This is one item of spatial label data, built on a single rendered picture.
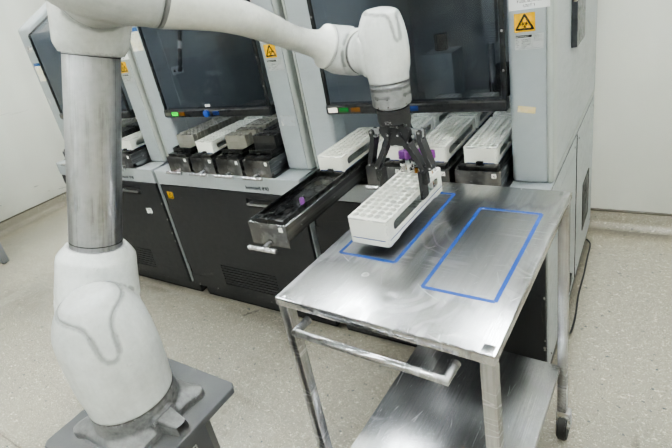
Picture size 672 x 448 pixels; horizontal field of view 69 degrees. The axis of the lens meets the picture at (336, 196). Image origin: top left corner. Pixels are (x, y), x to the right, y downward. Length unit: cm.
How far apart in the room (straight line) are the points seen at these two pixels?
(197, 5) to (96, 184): 39
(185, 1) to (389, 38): 41
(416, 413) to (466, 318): 62
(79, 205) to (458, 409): 106
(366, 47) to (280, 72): 78
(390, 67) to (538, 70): 51
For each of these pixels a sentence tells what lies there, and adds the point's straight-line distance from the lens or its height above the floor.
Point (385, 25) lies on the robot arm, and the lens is 106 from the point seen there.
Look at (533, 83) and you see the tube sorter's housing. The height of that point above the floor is 103.
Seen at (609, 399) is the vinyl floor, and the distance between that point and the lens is 193.
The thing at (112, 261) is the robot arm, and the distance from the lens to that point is 107.
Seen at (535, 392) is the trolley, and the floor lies 28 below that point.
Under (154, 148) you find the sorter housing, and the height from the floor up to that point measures 81.
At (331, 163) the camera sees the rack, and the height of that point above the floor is 84.
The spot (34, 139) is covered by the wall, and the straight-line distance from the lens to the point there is 486.
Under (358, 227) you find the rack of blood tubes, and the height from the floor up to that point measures 88.
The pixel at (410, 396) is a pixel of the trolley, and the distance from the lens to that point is 151.
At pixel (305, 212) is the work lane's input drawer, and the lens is 139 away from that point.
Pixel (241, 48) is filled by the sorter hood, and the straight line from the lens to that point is 189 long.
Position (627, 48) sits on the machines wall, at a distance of 255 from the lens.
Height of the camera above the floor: 138
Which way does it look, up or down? 24 degrees down
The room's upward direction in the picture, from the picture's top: 11 degrees counter-clockwise
